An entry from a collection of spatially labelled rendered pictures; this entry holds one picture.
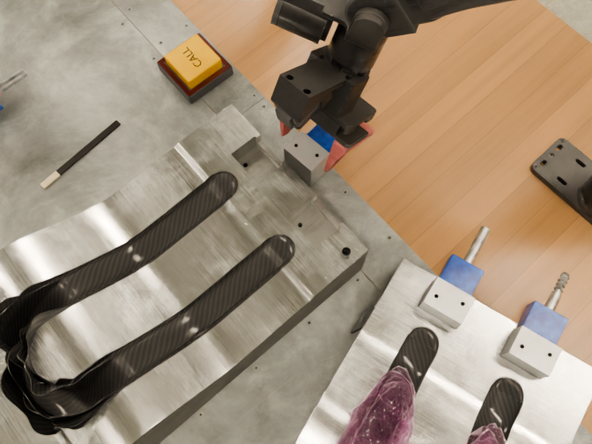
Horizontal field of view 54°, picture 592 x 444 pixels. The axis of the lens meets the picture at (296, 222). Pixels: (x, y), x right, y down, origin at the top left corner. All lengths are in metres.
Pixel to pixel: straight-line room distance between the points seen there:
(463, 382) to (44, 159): 0.63
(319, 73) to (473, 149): 0.30
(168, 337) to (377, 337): 0.24
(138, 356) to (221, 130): 0.29
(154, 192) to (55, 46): 0.35
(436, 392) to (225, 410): 0.25
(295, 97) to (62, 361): 0.37
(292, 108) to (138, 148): 0.30
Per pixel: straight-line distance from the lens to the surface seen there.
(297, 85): 0.63
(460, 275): 0.73
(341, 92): 0.68
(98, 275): 0.71
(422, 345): 0.72
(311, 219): 0.73
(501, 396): 0.74
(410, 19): 0.61
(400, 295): 0.72
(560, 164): 0.89
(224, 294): 0.69
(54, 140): 0.92
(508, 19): 1.01
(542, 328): 0.74
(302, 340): 0.76
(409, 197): 0.82
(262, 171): 0.75
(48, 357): 0.67
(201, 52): 0.89
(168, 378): 0.66
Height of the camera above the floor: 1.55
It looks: 71 degrees down
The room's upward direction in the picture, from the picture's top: 2 degrees counter-clockwise
